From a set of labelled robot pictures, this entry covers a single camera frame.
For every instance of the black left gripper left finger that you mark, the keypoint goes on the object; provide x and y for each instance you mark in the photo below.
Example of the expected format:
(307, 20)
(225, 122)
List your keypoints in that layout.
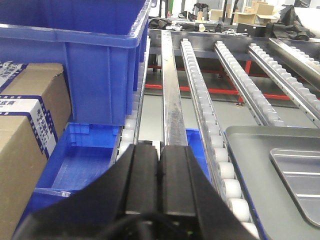
(121, 204)

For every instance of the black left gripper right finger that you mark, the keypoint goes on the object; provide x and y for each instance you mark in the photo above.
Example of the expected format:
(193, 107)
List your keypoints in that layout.
(188, 199)

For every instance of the silver metal tray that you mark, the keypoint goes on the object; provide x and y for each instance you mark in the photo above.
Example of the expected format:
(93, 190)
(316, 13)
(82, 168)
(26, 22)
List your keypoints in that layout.
(299, 170)

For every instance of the large grey tray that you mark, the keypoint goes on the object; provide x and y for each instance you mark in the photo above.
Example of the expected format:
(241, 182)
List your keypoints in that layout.
(274, 210)

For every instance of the brown cardboard box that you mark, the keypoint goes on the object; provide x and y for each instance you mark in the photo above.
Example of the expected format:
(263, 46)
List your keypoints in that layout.
(34, 109)

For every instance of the open cardboard box background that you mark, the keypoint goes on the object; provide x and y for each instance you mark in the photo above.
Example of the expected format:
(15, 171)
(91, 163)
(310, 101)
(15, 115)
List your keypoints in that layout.
(259, 13)

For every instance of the blue plastic bin lower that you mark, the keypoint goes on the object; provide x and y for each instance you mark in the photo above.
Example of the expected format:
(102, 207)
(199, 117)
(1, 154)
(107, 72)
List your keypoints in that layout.
(83, 155)

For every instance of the blue plastic crate upper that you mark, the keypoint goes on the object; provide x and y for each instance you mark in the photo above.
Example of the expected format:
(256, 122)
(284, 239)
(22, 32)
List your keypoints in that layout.
(100, 44)

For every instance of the paper cup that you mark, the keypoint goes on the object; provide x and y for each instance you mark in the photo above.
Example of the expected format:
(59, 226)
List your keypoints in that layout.
(201, 27)

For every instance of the black bag on table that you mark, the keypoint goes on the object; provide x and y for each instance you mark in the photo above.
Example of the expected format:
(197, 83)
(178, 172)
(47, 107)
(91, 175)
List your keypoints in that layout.
(288, 27)

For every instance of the steel flat guide rail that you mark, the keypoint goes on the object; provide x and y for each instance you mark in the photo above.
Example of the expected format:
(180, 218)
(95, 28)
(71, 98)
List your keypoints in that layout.
(174, 130)

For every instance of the red steel frame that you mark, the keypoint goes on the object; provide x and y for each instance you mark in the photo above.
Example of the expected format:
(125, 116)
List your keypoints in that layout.
(219, 84)

